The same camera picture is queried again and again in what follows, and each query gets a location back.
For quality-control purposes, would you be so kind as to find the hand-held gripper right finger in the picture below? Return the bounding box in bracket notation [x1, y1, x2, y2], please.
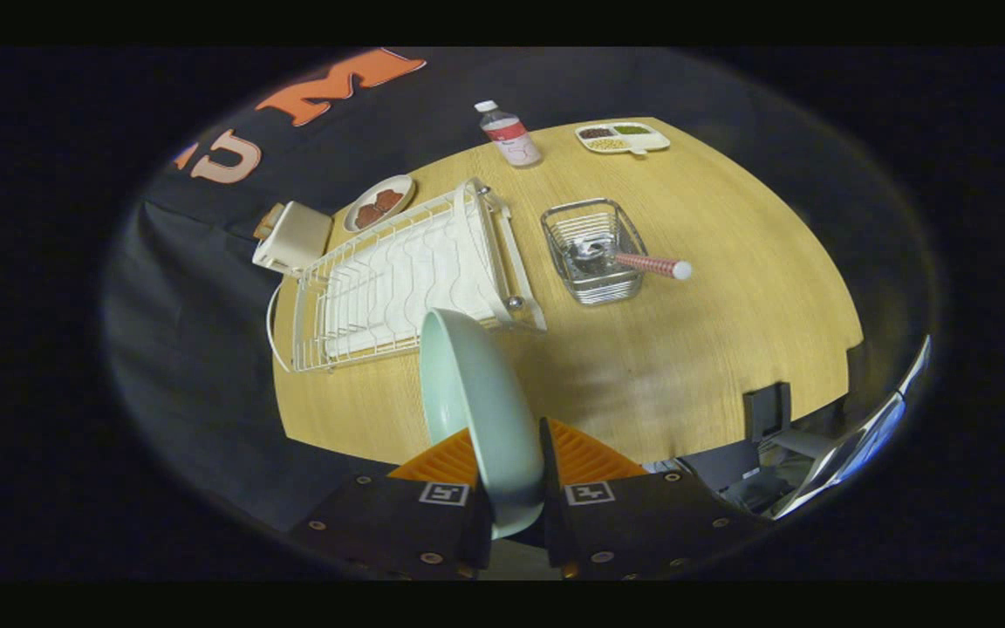
[540, 417, 769, 582]

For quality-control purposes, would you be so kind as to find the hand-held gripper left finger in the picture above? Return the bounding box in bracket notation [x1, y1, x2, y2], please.
[289, 427, 495, 582]

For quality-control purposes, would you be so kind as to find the light green plate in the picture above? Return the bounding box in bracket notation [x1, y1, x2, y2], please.
[419, 308, 547, 541]

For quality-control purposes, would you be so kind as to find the metal wire basket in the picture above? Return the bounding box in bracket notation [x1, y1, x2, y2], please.
[541, 198, 650, 307]

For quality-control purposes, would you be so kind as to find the white wire dish rack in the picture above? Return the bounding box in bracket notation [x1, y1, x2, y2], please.
[290, 177, 548, 374]

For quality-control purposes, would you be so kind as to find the spoon with red patterned handle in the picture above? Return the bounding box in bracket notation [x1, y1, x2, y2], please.
[572, 240, 694, 283]

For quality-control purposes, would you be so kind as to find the beige oval dish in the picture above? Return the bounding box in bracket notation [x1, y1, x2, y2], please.
[344, 174, 417, 234]

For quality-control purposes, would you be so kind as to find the white toaster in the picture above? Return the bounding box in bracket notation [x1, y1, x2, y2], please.
[252, 201, 334, 276]

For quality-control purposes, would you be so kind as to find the clear bottle with red label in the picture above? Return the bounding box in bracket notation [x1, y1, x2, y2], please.
[475, 99, 543, 167]

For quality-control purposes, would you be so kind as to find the white divided tray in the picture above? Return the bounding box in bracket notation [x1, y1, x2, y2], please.
[575, 121, 671, 157]

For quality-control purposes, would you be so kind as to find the white cord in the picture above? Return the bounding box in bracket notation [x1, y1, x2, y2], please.
[265, 281, 296, 373]

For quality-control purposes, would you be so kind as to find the black table bracket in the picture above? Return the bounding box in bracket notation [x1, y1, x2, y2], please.
[744, 381, 792, 442]

